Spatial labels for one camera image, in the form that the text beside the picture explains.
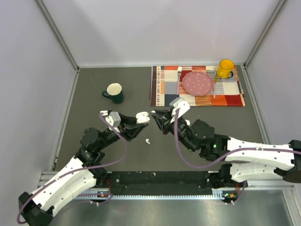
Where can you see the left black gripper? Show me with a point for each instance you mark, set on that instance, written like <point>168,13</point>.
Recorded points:
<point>129,128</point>

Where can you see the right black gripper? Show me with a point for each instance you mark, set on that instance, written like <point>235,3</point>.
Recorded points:
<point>166,116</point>

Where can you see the small white earbud case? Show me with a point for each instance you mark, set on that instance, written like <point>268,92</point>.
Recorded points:
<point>142,117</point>

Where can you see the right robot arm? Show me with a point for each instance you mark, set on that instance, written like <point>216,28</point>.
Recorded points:
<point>243,160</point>

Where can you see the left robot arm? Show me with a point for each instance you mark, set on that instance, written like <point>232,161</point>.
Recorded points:
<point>82,172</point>

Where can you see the dark green mug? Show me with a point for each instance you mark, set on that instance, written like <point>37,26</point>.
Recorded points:
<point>114,92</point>

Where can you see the colourful patchwork placemat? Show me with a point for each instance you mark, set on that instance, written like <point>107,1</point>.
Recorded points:
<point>163,86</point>

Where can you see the pink polka dot plate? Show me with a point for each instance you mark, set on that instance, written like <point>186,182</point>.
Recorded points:
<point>197,83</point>

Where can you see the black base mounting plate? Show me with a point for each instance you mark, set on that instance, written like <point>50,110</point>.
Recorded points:
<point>165,182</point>

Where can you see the yellow mug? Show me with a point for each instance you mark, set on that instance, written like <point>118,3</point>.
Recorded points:
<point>225,69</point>

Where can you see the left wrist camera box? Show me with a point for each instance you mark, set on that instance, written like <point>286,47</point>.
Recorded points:
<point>111,118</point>

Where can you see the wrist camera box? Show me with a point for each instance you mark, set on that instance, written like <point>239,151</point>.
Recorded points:
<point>111,118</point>
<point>181,104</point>

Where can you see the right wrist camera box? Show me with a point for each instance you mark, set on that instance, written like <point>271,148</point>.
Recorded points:
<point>181,104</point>

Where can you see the pink handled fork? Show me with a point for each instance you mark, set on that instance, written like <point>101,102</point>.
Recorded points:
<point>179,73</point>

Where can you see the pink handled knife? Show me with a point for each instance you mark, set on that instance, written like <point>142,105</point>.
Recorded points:
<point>214,91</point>

